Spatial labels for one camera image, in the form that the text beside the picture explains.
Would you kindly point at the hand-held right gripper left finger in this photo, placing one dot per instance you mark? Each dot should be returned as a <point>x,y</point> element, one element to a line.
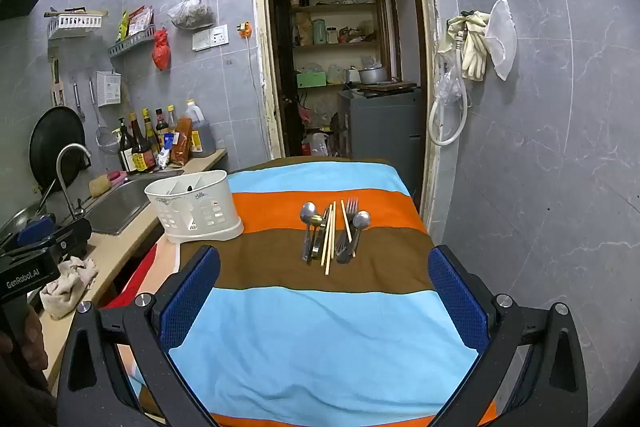
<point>192,297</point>

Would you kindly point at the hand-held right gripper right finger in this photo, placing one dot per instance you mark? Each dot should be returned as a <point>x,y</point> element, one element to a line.
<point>457,302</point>

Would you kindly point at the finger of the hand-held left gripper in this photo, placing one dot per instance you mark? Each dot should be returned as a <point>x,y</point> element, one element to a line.
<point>37,225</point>
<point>75,234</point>

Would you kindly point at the white plastic utensil holder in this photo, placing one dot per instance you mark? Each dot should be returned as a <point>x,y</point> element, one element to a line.
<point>200,217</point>

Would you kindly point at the wooden chopstick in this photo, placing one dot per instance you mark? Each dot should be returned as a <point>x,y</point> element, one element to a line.
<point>346,219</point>
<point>325,243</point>
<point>331,237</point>

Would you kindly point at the steel peeler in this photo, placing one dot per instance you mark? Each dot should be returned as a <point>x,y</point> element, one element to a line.
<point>320,239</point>

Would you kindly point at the small gold spoon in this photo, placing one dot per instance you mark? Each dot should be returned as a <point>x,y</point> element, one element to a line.
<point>317,221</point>

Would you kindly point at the person's left hand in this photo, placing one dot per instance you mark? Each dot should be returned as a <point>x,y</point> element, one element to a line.
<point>36,347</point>

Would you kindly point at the steel wok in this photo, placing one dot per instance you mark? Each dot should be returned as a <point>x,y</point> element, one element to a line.
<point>12,218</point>

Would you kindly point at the white rag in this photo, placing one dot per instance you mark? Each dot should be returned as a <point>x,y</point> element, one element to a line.
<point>67,284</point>

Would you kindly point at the beige kitchen counter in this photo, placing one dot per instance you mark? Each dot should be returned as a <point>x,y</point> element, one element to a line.
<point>115,252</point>

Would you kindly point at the red and pink cloth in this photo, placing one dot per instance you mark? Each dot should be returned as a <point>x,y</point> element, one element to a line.
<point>150,269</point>

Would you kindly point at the steel sink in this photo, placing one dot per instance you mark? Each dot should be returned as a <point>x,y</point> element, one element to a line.
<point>120,207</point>

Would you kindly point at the yellow sponge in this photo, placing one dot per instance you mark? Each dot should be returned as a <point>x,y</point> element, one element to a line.
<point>99,186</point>

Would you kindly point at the steel faucet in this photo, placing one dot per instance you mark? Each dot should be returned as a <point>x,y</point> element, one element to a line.
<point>62,177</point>

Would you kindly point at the pink sponge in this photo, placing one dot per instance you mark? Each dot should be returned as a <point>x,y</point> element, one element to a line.
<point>117,177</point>

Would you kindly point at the black frying pan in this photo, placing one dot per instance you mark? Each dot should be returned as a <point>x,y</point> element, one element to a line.
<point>55,147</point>

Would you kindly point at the black pump bottle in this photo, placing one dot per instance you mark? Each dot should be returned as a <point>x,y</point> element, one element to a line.
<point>125,152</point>

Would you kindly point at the hanging steel strainer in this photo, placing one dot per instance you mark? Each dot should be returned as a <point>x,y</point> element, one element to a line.
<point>107,142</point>

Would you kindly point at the large dark soy sauce bottle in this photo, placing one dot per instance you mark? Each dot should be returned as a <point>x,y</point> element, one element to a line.
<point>140,152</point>

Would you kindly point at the striped blue orange brown blanket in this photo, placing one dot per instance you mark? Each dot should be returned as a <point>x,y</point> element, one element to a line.
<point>310,332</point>

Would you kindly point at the white and blue tube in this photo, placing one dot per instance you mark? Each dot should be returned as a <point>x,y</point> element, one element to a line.
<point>166,152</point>

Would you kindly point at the dark sauce bottle yellow cap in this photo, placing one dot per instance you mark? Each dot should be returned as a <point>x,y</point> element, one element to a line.
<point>150,132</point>

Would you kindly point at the hanging steel utensil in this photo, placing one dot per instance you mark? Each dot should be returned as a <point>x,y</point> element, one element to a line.
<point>77,99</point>

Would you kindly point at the dark sauce bottle red cap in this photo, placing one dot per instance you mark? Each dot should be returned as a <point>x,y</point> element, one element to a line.
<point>161,124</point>

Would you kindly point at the orange sauce packet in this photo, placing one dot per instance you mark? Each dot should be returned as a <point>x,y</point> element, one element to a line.
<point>181,142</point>

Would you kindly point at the wooden knife rack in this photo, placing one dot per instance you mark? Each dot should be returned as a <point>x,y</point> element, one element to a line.
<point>55,77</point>

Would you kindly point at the slim bottle yellow cap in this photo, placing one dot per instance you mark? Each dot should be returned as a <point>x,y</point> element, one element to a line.
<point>171,117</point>

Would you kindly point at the dark oil jug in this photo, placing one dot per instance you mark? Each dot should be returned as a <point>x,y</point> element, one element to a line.
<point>200,132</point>

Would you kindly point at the grey cabinet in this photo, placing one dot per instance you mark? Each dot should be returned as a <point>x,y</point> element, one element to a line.
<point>380,132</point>

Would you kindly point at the white plastic jug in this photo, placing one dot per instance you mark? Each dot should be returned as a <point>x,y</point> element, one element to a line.
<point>316,146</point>

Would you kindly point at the red plastic bag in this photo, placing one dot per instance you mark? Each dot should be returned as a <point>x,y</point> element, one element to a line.
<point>161,49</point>

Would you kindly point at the yellow seasoning packet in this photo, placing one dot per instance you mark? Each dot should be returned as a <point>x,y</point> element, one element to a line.
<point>122,27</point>

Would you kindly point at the clear plastic bag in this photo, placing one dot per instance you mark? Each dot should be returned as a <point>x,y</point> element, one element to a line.
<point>448,87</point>

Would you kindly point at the red seasoning packet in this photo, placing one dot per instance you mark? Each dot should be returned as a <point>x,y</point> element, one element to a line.
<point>140,21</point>

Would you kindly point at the wooden cutting board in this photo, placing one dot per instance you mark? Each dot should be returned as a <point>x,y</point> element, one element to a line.
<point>387,88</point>

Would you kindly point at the steel pot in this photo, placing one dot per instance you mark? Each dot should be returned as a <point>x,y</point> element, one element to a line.
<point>372,76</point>

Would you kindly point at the green box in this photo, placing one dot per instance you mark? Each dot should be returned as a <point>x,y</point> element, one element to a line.
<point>311,80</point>

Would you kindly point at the clear bag of dried goods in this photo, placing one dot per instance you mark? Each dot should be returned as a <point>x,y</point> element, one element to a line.
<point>190,14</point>

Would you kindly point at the cream rubber gloves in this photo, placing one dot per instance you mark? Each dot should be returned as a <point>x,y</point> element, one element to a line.
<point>475,52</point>

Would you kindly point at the dark wooden door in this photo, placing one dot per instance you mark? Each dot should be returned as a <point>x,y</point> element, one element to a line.
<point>282,57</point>

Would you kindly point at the orange plug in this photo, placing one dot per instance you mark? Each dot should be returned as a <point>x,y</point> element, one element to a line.
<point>244,31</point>

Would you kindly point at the white mesh bag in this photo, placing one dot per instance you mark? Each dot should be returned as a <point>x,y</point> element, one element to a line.
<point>501,37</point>

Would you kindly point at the green thermos jar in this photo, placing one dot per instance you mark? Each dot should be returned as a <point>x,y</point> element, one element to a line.
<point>319,33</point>

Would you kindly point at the glass jar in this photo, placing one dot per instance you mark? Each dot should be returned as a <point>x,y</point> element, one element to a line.
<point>331,35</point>

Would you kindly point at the wooden storage shelf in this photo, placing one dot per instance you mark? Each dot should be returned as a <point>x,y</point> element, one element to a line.
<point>335,7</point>

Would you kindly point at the white wall box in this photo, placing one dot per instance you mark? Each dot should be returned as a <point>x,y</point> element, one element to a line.
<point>109,89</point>

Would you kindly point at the grey wall shelf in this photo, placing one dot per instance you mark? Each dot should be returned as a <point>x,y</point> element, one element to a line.
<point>127,47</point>

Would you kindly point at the white wall basket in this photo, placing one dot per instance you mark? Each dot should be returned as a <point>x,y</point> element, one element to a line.
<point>75,24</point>

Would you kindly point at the white wall switch panel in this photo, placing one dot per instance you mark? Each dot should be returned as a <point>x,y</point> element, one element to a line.
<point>210,38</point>

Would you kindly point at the worn wooden door frame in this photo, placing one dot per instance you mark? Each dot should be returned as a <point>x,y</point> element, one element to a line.
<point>260,57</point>

